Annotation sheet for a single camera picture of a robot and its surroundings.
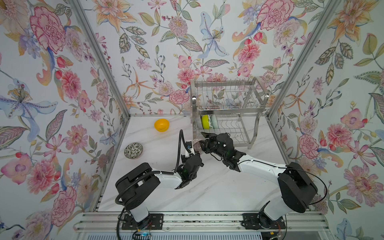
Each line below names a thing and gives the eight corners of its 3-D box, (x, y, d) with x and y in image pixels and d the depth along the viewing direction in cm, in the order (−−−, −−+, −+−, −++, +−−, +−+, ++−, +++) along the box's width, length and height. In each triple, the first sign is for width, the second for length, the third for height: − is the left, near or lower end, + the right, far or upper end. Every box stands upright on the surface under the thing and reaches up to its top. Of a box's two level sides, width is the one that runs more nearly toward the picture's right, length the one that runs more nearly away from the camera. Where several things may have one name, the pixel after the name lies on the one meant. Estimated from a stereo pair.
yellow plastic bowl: (154, 132, 112) (153, 128, 109) (156, 122, 119) (155, 118, 115) (168, 132, 112) (168, 128, 109) (170, 122, 119) (169, 118, 115)
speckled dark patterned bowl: (124, 159, 98) (122, 155, 94) (128, 146, 104) (126, 142, 101) (142, 159, 98) (140, 156, 94) (145, 146, 104) (143, 142, 101)
